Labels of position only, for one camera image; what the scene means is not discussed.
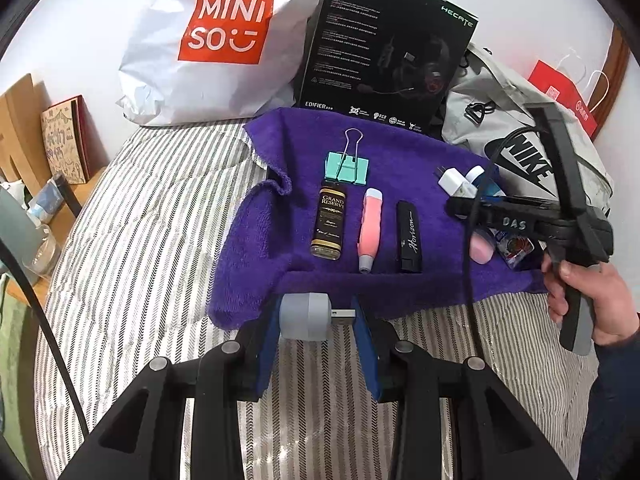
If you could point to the clear sanitizer bottle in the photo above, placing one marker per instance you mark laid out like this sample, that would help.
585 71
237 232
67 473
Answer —
513 248

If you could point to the grey Nike bag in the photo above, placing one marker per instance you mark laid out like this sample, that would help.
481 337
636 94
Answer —
487 101

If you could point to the white Miniso plastic bag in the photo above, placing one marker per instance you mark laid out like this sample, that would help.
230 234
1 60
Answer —
206 60

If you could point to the translucent white cap adapter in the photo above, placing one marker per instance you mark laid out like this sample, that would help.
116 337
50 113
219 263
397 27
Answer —
310 316

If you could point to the dark blue sleeve forearm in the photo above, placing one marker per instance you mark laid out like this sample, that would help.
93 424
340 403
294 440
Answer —
610 444

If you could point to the pink grey tube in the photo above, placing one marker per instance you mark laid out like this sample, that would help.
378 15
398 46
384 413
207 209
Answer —
370 229

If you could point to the Grand Reserve black box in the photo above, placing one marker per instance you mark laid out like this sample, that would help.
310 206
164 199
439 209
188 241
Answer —
328 233

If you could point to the white charger adapter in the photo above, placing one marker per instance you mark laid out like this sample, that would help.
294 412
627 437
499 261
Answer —
454 183

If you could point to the blue white cylinder bottle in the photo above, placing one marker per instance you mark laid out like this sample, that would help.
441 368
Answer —
476 176

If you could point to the black Horizon stick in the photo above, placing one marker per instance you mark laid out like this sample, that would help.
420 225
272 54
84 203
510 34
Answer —
409 250

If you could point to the striped quilt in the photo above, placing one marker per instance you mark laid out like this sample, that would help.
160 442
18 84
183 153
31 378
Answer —
132 284

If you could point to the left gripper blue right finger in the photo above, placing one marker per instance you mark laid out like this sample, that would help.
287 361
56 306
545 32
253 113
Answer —
375 341

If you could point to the mint green kettle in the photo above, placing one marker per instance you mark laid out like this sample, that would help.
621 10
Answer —
19 233

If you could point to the wooden headboard piece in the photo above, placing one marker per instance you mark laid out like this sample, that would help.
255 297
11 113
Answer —
22 152

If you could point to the red paper bag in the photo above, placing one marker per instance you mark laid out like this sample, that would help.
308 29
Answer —
556 82

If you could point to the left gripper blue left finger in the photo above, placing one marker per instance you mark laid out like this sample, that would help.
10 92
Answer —
259 338

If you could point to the teal binder clip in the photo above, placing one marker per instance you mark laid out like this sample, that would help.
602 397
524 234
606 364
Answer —
347 166

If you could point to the pink blue sponge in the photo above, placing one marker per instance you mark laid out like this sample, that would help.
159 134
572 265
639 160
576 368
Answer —
482 246

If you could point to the black headset box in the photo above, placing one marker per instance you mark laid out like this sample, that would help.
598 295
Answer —
389 61

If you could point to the right hand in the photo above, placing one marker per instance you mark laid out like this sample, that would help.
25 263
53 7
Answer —
615 316

